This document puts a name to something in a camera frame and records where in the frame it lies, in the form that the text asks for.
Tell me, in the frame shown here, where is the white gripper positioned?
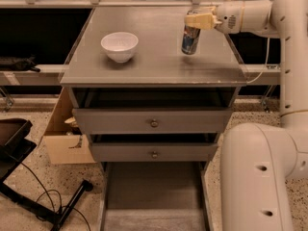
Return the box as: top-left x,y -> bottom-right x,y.
184,1 -> 244,34

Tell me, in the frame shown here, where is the redbull can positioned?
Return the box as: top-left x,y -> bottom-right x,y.
181,9 -> 202,56

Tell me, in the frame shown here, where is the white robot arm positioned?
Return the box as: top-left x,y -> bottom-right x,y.
184,0 -> 308,231

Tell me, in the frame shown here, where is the grey drawer cabinet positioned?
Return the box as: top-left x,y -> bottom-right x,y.
62,6 -> 245,231

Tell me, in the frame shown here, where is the grey top drawer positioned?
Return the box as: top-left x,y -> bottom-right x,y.
73,88 -> 231,135

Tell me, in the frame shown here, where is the grey drawer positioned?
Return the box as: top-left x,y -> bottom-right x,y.
73,88 -> 231,135
98,162 -> 214,231
90,133 -> 218,162

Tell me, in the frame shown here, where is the grey middle drawer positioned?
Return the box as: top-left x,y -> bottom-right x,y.
90,133 -> 218,162

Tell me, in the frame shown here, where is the grey bottom drawer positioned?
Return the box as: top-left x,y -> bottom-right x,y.
98,162 -> 214,231

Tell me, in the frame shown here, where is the white ceramic bowl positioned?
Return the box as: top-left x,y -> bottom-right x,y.
101,32 -> 139,63

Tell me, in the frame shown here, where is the cardboard box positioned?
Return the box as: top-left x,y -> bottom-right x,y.
43,89 -> 94,165

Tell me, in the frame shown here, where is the black stand with tray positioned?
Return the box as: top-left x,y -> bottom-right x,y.
0,118 -> 93,231

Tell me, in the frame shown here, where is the white hanging cable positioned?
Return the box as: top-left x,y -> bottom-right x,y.
245,37 -> 271,85

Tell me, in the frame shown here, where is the grey metal rail frame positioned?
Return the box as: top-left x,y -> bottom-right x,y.
0,0 -> 308,114

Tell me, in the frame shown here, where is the black object on rail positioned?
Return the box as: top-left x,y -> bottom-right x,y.
0,57 -> 40,72

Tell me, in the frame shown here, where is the black cable on floor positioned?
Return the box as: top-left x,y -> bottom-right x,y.
18,162 -> 92,231

